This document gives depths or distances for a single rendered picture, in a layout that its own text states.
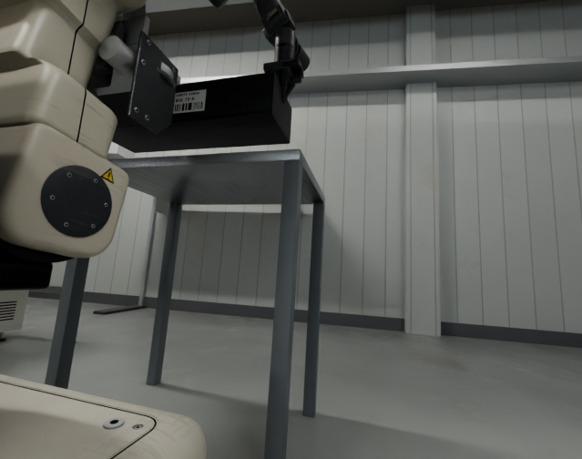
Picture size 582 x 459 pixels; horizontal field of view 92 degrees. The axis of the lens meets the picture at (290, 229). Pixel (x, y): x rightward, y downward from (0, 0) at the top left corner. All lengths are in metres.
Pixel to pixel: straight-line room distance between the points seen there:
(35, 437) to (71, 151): 0.36
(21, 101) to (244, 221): 2.81
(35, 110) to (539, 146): 3.77
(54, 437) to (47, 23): 0.55
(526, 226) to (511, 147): 0.81
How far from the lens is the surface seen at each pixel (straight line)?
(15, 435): 0.53
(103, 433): 0.49
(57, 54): 0.60
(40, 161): 0.49
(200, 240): 3.38
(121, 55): 0.62
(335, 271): 2.99
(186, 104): 0.88
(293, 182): 0.71
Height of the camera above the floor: 0.49
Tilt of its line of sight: 9 degrees up
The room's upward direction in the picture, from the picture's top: 4 degrees clockwise
